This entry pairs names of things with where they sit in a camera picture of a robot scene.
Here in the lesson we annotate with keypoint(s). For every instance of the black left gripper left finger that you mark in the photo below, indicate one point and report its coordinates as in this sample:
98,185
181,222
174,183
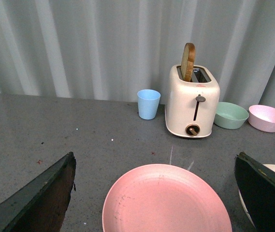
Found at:
41,205

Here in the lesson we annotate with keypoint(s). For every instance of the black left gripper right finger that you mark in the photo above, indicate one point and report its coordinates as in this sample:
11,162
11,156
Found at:
256,183

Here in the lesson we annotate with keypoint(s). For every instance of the pink plate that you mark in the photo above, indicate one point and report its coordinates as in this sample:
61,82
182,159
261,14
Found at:
163,198

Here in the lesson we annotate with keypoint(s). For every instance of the pink bowl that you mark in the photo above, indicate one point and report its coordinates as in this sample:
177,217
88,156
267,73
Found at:
262,117

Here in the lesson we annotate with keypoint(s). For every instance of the green bowl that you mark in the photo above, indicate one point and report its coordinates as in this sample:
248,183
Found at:
230,116

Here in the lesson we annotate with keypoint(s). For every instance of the cream toaster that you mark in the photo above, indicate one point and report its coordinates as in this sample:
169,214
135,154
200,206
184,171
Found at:
191,106

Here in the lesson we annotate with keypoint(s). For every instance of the light blue cup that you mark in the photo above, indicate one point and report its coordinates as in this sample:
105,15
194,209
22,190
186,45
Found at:
148,102

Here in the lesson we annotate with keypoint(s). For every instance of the bread slice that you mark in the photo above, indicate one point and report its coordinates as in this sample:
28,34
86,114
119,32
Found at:
187,62

